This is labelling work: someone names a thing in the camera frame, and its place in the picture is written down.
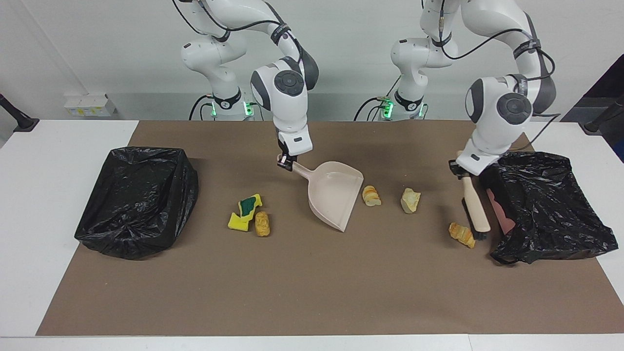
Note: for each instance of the white wall socket box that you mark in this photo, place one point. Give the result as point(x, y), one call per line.
point(90, 106)

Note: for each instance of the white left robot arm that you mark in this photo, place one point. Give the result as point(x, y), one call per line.
point(507, 112)

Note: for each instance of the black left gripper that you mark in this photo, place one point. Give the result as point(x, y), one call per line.
point(462, 174)

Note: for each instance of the pink plastic bin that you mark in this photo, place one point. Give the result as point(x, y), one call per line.
point(502, 214)

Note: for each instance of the brown peanut-shaped bread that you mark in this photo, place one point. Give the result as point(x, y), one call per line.
point(262, 224)

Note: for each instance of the black plastic trash bag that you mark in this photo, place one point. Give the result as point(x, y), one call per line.
point(551, 209)
point(136, 204)

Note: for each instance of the black stand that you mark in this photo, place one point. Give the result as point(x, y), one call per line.
point(17, 119)
point(602, 122)

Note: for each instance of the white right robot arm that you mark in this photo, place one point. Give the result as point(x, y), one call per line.
point(287, 97)

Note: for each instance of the beige plastic dustpan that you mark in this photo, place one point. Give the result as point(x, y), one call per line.
point(336, 195)

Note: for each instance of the dark partition panel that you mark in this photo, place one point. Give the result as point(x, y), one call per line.
point(604, 92)

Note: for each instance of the green-topped yellow sponge piece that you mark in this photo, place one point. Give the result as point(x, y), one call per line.
point(248, 204)

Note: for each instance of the plain yellow sponge piece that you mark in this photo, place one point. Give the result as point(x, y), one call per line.
point(238, 223)

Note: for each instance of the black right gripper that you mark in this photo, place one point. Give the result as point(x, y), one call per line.
point(282, 148)

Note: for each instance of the large brown table mat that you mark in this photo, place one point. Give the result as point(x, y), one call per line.
point(312, 302)

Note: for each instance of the beige hand brush black bristles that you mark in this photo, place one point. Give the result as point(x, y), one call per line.
point(477, 209)

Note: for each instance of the striped croissant roll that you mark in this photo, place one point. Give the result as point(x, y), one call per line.
point(371, 196)
point(462, 235)

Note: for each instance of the pale bread chunk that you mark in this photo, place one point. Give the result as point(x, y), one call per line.
point(410, 201)

